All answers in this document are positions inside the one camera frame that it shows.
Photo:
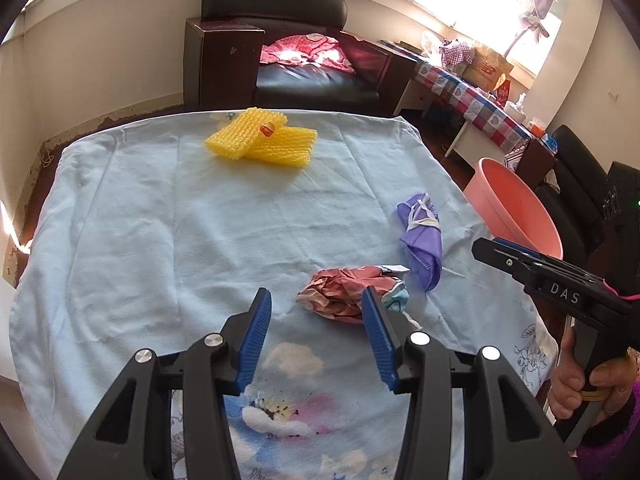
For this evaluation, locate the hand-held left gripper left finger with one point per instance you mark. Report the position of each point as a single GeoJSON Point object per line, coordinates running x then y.
{"type": "Point", "coordinates": [255, 341]}

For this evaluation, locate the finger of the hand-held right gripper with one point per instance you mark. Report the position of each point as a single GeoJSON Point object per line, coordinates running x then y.
{"type": "Point", "coordinates": [520, 251]}
{"type": "Point", "coordinates": [500, 260]}

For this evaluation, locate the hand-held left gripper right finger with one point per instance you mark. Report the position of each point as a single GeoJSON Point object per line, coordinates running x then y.
{"type": "Point", "coordinates": [377, 341]}

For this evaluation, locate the pink plastic basin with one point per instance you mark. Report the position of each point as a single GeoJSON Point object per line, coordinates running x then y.
{"type": "Point", "coordinates": [505, 200]}

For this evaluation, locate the brown foil wrapper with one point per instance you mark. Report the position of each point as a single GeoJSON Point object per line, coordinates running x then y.
{"type": "Point", "coordinates": [335, 290]}

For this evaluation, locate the purple face mask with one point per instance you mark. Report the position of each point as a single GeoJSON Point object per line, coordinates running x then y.
{"type": "Point", "coordinates": [422, 245]}

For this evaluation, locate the person's right forearm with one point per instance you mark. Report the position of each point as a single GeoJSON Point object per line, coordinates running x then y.
{"type": "Point", "coordinates": [620, 460]}

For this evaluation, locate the person's right hand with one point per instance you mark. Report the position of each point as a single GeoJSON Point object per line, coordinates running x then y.
{"type": "Point", "coordinates": [565, 380]}

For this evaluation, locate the black leather chair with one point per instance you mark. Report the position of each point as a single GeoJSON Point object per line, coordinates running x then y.
{"type": "Point", "coordinates": [575, 170]}

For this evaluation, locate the blue packet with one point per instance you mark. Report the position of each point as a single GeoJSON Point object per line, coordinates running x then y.
{"type": "Point", "coordinates": [551, 142]}

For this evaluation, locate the white side table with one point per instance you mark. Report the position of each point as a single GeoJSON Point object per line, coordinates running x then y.
{"type": "Point", "coordinates": [465, 140]}

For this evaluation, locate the orange container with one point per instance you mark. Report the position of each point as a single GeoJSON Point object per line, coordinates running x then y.
{"type": "Point", "coordinates": [536, 127]}

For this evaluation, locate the light blue floral blanket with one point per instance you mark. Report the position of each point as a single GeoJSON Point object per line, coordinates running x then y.
{"type": "Point", "coordinates": [175, 220]}

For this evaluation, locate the checkered tablecloth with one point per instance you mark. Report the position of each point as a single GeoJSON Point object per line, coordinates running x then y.
{"type": "Point", "coordinates": [475, 105]}

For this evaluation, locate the red packet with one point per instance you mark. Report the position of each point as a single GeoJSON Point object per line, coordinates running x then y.
{"type": "Point", "coordinates": [501, 89]}

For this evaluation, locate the brown cardboard box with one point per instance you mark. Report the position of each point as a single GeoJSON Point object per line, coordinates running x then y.
{"type": "Point", "coordinates": [487, 67]}

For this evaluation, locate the red checkered fabric bundle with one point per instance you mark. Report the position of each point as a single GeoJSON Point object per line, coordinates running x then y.
{"type": "Point", "coordinates": [456, 54]}

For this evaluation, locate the small red sticker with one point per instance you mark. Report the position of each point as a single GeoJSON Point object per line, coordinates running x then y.
{"type": "Point", "coordinates": [266, 129]}

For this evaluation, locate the clear plastic bag on table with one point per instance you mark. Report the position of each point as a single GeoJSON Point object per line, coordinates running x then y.
{"type": "Point", "coordinates": [431, 44]}

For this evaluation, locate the cloth-covered floor stand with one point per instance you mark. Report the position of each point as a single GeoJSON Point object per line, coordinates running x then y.
{"type": "Point", "coordinates": [542, 0]}

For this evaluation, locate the red patterned cloth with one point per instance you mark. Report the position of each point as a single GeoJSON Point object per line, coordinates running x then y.
{"type": "Point", "coordinates": [300, 50]}

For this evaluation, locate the black leather armchair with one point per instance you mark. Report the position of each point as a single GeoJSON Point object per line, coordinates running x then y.
{"type": "Point", "coordinates": [270, 5]}

